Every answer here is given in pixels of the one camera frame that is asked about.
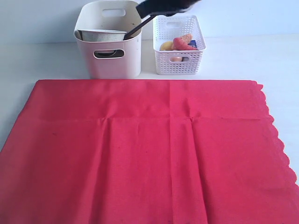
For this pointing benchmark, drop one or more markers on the dark wooden chopstick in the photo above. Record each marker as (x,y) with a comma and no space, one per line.
(129,34)

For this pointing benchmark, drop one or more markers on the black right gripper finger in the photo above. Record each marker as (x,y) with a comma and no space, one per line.
(158,7)
(177,11)

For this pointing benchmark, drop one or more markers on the cream plastic tub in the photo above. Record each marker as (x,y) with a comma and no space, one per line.
(110,59)

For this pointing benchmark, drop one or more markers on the blue white milk carton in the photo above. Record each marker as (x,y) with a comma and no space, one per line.
(193,43)

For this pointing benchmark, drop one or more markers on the brown egg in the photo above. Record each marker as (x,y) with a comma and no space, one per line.
(176,59)

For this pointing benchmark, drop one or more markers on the yellow lemon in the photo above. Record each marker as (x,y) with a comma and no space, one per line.
(167,46)

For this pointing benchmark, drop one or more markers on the red sausage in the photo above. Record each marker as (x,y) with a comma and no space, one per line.
(182,45)

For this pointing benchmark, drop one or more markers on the white perforated plastic basket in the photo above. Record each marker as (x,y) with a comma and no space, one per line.
(166,29)

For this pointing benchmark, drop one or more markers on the pale green ceramic bowl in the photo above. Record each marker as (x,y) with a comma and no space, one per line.
(102,35)

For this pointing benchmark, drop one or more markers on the red tablecloth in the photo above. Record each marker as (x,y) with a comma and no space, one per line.
(146,152)

